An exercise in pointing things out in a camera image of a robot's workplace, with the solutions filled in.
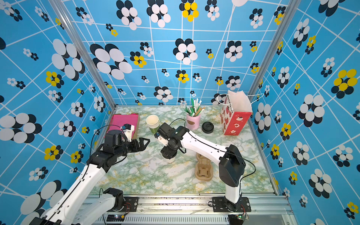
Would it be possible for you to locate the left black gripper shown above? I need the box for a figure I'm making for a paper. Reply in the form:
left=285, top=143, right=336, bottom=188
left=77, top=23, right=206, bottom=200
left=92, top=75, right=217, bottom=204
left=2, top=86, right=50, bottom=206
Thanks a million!
left=116, top=136, right=151, bottom=158

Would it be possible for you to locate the black cup lid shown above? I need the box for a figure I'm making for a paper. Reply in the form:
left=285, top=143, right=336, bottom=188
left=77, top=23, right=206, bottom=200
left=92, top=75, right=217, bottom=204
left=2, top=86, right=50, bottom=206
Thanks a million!
left=160, top=146, right=178, bottom=159

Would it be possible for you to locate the white paper cup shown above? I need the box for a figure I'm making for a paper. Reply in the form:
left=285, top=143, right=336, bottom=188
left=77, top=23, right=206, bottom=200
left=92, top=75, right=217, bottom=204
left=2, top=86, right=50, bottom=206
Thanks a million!
left=165, top=157, right=176, bottom=164

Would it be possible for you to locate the red paper gift bag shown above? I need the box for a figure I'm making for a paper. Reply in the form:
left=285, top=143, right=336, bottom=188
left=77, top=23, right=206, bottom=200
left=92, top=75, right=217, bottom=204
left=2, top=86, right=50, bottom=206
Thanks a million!
left=220, top=91, right=253, bottom=136

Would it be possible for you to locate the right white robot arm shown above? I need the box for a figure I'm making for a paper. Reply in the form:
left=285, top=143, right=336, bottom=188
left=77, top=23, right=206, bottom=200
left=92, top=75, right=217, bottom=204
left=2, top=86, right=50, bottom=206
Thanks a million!
left=154, top=123, right=246, bottom=212

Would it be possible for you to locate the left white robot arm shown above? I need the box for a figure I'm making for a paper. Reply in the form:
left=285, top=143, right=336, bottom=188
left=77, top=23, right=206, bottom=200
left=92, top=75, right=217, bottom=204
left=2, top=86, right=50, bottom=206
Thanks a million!
left=30, top=130, right=150, bottom=225

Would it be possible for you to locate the pink straw holder cup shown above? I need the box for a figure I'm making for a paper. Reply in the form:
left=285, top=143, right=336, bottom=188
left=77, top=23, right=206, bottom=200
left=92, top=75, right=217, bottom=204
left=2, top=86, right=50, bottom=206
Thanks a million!
left=186, top=114, right=201, bottom=130

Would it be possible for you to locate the stack of paper cups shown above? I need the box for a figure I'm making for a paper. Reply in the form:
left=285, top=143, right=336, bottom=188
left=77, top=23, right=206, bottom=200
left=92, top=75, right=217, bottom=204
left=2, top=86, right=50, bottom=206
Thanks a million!
left=146, top=115, right=160, bottom=135

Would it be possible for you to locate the pink napkin stack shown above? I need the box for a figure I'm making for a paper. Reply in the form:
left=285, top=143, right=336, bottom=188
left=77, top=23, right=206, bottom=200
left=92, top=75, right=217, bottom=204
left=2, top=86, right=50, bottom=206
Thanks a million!
left=107, top=113, right=140, bottom=139

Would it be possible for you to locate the black lid stack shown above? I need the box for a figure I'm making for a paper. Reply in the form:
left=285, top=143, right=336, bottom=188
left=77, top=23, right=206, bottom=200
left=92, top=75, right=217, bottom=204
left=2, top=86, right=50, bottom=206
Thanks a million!
left=202, top=121, right=214, bottom=134

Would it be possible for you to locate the brown cardboard cup carrier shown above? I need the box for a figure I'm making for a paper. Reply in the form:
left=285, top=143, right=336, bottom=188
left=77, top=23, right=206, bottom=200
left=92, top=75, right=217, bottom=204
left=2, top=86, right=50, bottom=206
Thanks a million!
left=195, top=153, right=213, bottom=182

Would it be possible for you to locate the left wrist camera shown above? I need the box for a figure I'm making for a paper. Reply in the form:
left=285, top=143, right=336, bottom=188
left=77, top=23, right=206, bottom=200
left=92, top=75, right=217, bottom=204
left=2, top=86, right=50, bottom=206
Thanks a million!
left=121, top=124, right=135, bottom=142

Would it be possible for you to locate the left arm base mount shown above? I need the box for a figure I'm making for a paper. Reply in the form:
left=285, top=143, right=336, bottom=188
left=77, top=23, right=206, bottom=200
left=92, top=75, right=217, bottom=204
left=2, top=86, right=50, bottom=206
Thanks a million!
left=107, top=196, right=139, bottom=213

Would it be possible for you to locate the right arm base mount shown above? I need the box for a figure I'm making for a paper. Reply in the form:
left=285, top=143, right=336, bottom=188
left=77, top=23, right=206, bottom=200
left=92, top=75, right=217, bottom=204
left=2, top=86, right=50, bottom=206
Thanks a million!
left=211, top=197, right=252, bottom=213

